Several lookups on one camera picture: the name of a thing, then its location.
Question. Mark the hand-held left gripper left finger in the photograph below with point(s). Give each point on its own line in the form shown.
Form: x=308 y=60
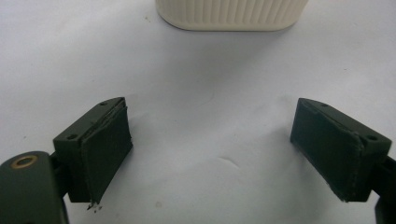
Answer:
x=99 y=149

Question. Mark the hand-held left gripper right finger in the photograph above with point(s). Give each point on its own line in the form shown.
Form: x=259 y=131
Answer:
x=336 y=149

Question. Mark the cream pump bottle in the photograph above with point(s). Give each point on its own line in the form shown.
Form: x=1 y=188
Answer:
x=232 y=14

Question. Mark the pale table mat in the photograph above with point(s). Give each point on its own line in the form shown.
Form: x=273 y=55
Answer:
x=205 y=93

